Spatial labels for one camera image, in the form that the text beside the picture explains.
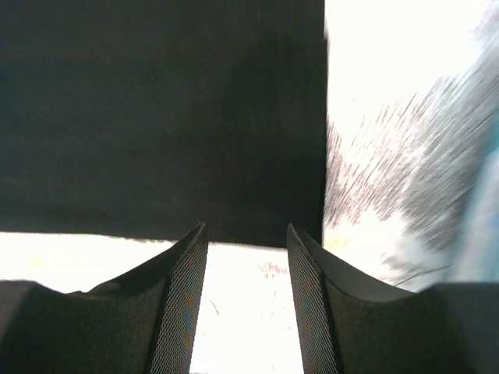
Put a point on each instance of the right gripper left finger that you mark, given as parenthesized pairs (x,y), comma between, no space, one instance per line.
(143,321)

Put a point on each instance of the floral patterned table mat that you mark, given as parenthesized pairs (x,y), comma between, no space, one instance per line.
(411,199)

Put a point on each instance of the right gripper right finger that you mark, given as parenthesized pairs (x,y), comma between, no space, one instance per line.
(348,321)

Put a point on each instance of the black t-shirt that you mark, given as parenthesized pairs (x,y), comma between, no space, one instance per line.
(141,119)

